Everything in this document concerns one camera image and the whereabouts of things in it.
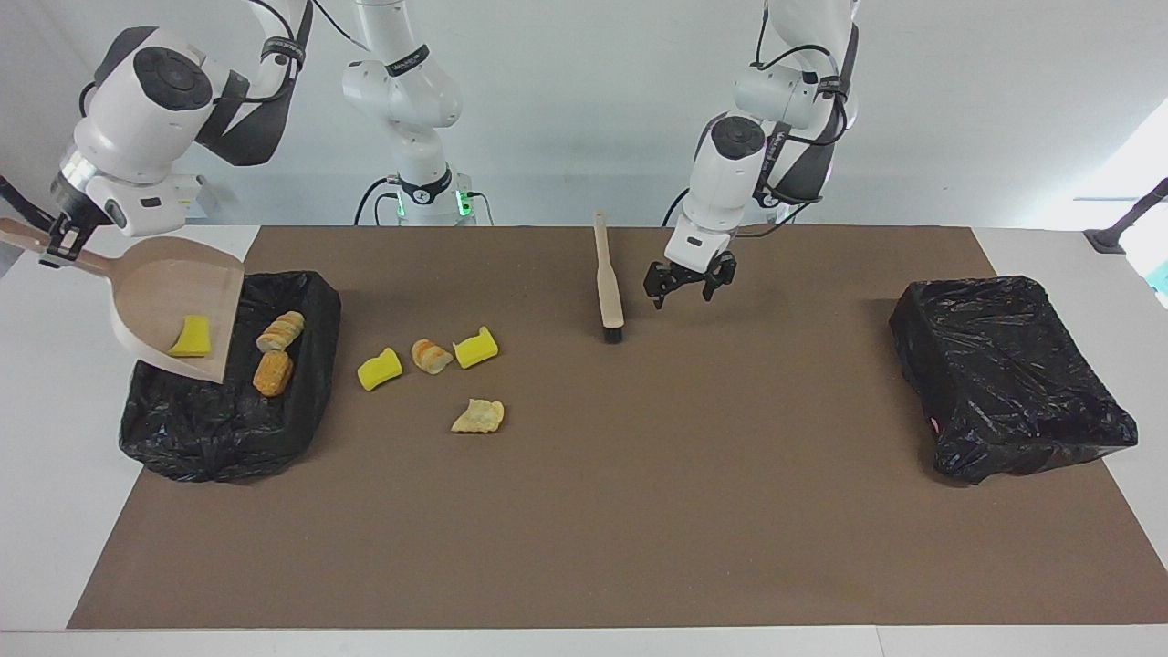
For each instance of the beige plastic dustpan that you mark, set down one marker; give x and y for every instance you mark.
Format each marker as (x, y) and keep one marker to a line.
(173, 283)

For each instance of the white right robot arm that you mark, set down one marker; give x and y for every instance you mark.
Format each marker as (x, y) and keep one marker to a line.
(137, 119)

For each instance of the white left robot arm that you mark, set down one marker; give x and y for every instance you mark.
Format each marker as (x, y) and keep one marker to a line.
(721, 182)

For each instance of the orange striped croissant piece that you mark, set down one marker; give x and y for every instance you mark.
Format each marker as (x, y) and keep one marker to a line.
(431, 356)

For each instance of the brown table mat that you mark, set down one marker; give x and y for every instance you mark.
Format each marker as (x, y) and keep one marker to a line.
(639, 529)

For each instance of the white boxes with yellow labels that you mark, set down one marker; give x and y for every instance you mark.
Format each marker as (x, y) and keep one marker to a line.
(205, 196)

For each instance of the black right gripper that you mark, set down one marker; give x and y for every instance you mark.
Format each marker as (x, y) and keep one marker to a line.
(71, 217)

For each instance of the yellow sponge piece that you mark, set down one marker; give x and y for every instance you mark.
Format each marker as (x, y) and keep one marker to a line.
(475, 348)
(378, 370)
(192, 338)

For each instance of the black bag lined bin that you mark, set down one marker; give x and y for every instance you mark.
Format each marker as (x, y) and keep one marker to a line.
(1022, 383)
(228, 429)

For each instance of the brown textured cylinder piece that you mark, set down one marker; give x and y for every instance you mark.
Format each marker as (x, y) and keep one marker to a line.
(273, 373)

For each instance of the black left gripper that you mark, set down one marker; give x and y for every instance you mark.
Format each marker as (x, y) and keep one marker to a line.
(693, 272)

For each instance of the black camera stand leg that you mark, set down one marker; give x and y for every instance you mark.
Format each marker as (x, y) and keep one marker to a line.
(14, 196)
(1127, 224)

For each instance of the beige bread chunk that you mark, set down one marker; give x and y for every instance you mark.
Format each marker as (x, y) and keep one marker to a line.
(477, 416)
(280, 331)

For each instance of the beige hand brush black bristles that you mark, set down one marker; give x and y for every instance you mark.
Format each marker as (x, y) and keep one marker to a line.
(609, 292)

